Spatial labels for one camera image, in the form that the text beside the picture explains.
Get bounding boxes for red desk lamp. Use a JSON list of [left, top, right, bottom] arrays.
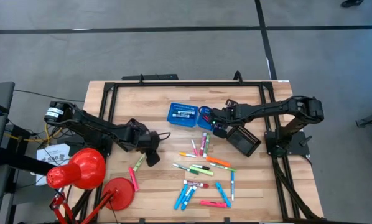
[[45, 147, 136, 224]]

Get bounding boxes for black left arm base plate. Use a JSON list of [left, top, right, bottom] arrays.
[[63, 133, 112, 158]]

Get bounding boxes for thin light green marker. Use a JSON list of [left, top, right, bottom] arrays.
[[208, 162, 237, 173]]

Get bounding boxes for blue plastic basket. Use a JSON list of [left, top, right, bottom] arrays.
[[197, 105, 229, 133], [166, 102, 200, 128]]

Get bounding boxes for blue highlighter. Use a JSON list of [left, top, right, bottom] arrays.
[[173, 184, 190, 210], [215, 181, 232, 208]]

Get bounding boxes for green Expo marker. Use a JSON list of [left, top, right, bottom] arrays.
[[203, 134, 212, 158]]

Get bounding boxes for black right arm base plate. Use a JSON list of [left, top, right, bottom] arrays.
[[264, 130, 313, 157]]

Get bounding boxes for black plastic basket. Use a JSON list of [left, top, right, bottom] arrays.
[[225, 124, 263, 158]]

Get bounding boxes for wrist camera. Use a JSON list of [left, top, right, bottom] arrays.
[[145, 151, 161, 167], [212, 126, 228, 139]]

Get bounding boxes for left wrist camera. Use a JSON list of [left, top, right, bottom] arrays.
[[145, 151, 161, 167]]

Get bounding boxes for red Expo marker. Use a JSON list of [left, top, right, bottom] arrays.
[[183, 179, 210, 189]]

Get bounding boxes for white printed paper sheet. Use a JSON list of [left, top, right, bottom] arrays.
[[35, 143, 72, 187]]

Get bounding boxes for black bar device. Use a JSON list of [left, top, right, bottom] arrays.
[[121, 73, 180, 82]]

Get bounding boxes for black floor cable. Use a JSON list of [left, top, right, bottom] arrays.
[[13, 89, 86, 103]]

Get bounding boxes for person's foot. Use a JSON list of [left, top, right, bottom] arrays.
[[340, 0, 365, 9]]

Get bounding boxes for pink highlighter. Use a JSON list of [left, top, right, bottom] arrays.
[[128, 166, 140, 192], [199, 200, 228, 209]]

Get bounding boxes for light green Sharpie highlighter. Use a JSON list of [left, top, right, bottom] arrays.
[[189, 166, 215, 177]]

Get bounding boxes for pink Expo marker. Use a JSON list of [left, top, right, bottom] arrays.
[[199, 132, 208, 157]]

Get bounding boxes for dark green marker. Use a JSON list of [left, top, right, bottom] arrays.
[[172, 163, 191, 175]]

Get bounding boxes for black support beam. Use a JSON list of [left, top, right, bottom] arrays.
[[0, 124, 56, 177]]

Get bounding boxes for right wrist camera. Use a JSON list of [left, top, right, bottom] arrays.
[[212, 126, 228, 139]]

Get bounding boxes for orange highlighter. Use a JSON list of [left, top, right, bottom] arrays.
[[205, 156, 231, 168]]

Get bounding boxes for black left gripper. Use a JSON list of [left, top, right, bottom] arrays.
[[123, 118, 160, 153]]

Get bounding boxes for yellow cable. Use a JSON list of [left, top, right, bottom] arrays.
[[4, 123, 65, 146]]

